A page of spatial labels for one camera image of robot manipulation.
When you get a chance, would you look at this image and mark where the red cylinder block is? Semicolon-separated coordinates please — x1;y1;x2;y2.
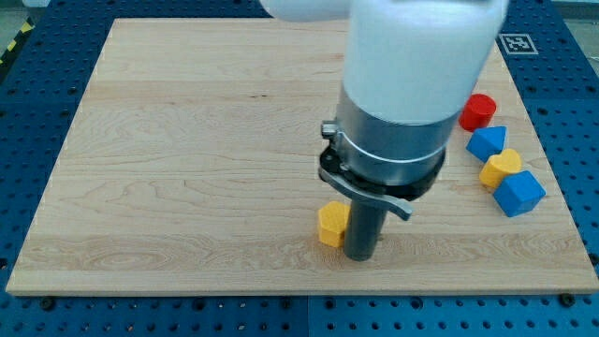
459;94;497;132

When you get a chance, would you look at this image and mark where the fiducial marker tag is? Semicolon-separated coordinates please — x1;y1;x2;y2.
499;34;538;55

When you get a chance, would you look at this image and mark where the blue cube block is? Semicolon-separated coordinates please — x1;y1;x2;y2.
493;170;547;217

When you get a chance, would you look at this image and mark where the yellow hexagon block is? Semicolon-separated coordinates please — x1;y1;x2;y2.
317;201;350;248

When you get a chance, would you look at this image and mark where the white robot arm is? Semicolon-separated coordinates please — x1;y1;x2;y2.
261;0;508;261

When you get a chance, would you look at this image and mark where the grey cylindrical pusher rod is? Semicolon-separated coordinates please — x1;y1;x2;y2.
343;200;387;261

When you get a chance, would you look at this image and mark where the wooden board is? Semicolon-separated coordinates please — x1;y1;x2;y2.
7;19;598;297

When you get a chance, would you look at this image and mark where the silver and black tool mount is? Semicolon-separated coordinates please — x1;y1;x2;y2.
318;89;458;220

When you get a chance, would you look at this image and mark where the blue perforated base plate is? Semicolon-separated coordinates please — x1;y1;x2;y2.
1;0;598;336

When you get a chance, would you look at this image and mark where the blue triangle block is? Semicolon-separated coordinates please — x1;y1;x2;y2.
466;125;507;163

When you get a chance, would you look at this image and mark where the yellow heart block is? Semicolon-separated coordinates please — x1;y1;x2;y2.
479;149;522;188

